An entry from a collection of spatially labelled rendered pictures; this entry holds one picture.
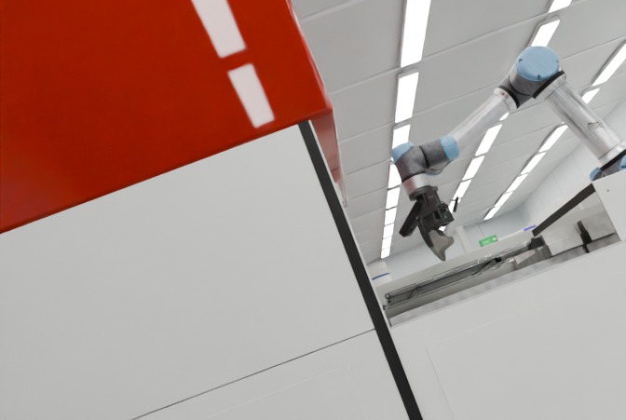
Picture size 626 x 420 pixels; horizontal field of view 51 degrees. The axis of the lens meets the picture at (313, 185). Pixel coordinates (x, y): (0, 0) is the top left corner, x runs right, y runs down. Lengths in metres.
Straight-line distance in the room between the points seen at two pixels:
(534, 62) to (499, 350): 0.99
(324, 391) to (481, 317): 0.39
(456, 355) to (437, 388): 0.08
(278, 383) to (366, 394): 0.15
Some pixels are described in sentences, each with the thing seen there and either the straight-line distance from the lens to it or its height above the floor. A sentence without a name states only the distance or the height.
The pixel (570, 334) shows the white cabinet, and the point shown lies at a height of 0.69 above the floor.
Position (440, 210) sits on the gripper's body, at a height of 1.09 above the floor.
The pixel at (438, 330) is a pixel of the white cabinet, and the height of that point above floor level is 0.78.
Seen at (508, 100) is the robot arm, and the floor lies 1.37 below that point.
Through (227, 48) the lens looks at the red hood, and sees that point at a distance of 1.31.
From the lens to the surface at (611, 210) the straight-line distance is 1.53.
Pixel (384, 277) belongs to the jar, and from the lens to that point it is 2.22.
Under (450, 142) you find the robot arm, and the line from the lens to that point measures 1.97.
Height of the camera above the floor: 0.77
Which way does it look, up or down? 16 degrees up
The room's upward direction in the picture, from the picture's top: 21 degrees counter-clockwise
